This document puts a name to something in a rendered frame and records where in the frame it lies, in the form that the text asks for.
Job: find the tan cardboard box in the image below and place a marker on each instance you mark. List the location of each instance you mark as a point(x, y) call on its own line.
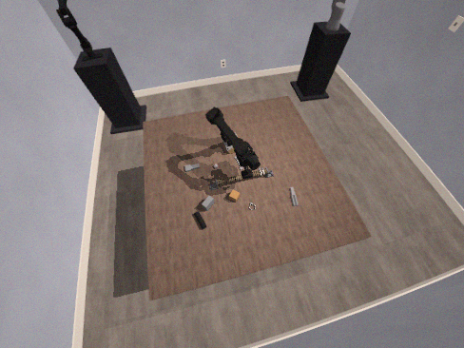
point(234, 195)

